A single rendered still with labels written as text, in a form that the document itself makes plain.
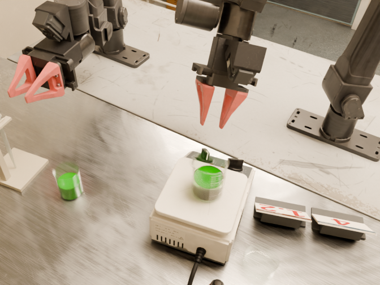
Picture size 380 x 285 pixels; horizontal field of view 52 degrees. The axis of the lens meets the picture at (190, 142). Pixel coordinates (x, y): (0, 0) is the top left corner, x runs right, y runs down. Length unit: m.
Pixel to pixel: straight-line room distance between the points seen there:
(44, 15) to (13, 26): 1.47
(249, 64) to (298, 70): 0.51
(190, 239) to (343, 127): 0.41
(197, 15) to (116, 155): 0.32
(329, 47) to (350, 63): 2.42
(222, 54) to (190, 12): 0.08
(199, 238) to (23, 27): 1.82
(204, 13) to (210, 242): 0.35
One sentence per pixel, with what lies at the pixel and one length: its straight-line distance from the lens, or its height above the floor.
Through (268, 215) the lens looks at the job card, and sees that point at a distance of 0.68.
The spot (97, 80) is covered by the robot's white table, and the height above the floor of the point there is 0.90.
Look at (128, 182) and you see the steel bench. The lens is 0.73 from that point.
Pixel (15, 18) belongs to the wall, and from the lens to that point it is 2.21.
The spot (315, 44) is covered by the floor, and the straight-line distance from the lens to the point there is 3.18.
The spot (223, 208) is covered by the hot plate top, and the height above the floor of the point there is 0.99.
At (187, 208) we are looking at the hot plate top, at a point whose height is 0.99.
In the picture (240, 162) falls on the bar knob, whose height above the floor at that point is 0.96.
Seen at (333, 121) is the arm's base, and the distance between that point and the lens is 0.85.
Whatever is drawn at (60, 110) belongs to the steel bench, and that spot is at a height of 0.90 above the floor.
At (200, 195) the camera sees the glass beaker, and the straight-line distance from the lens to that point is 0.58.
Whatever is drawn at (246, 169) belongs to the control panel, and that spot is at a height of 0.94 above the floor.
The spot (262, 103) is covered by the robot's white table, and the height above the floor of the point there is 0.90.
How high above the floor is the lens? 1.46
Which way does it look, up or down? 44 degrees down
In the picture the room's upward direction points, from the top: 4 degrees clockwise
